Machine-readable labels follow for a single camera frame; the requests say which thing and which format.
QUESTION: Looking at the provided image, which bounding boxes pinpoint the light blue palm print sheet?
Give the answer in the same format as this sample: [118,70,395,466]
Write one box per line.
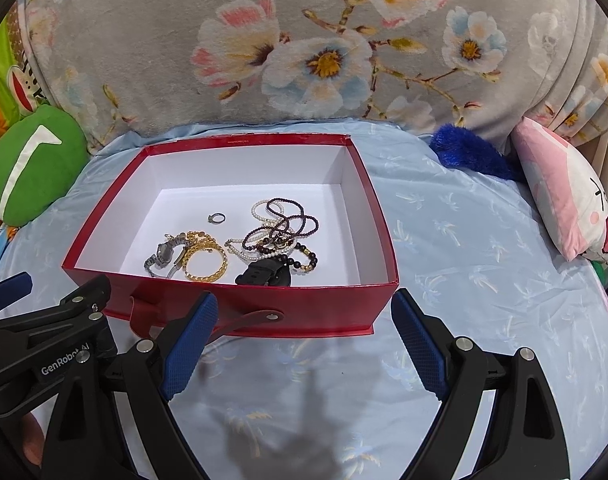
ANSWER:
[0,120,608,480]

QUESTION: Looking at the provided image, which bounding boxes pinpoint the grey floral blanket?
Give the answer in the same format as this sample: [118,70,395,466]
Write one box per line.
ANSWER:
[11,0,608,186]

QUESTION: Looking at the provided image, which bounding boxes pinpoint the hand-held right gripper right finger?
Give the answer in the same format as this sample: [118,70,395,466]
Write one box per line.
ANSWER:
[391,287,572,480]

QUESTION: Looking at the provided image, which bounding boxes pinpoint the person's left hand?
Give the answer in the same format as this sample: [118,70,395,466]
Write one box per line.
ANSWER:
[14,409,47,467]

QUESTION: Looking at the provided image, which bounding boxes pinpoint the black strap wristwatch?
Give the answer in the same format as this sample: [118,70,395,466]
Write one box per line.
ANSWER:
[234,258,293,288]

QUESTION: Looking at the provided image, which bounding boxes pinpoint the green pillow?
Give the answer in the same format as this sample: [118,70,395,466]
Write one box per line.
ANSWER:
[0,105,90,228]

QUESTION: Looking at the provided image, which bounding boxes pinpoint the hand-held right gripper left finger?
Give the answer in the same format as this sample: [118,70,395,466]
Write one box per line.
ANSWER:
[41,291,219,480]

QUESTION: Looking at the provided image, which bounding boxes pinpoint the white pearl necklace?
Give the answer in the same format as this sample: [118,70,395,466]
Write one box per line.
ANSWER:
[225,199,305,262]

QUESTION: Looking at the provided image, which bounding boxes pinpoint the pink cartoon pillow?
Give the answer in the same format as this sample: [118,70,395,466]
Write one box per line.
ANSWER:
[511,116,608,266]

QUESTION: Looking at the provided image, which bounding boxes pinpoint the purple bead necklace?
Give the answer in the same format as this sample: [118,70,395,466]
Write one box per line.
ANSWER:
[241,198,319,256]

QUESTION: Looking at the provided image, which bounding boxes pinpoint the blue plush toy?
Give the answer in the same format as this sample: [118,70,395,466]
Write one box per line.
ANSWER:
[429,124,524,182]

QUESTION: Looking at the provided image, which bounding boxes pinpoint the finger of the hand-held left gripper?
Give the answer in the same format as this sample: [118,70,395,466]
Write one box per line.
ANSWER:
[0,271,34,322]
[24,275,113,350]

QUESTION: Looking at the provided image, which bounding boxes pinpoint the silver metal wristwatch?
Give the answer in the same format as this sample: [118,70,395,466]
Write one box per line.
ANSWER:
[144,234,191,280]

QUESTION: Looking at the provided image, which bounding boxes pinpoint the colourful cartoon print cloth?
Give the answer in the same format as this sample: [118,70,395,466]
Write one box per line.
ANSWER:
[0,2,55,151]

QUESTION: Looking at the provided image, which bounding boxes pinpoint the black bead bracelet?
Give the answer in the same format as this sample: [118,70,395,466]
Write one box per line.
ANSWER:
[256,240,319,275]

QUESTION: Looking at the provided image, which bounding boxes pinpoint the red gift box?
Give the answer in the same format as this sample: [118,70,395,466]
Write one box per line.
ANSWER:
[61,132,401,338]

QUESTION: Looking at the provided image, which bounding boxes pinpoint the gold chain bracelet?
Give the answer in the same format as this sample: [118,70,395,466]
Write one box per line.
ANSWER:
[176,230,229,282]

